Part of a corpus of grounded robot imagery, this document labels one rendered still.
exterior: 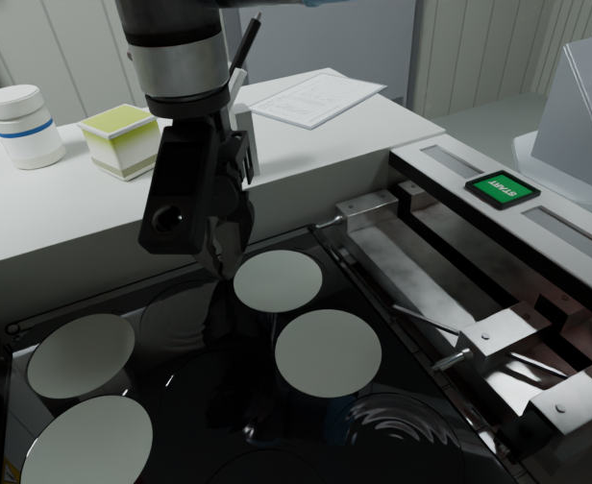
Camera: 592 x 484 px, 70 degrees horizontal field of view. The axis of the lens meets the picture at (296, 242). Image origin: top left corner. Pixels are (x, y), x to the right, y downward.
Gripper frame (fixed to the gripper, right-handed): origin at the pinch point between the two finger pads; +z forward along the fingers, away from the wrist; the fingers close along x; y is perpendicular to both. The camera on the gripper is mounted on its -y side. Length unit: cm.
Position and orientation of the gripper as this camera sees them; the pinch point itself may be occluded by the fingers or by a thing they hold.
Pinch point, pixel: (222, 275)
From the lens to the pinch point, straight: 48.3
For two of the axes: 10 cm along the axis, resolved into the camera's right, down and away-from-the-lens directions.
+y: 1.0, -6.3, 7.7
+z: 0.7, 7.8, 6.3
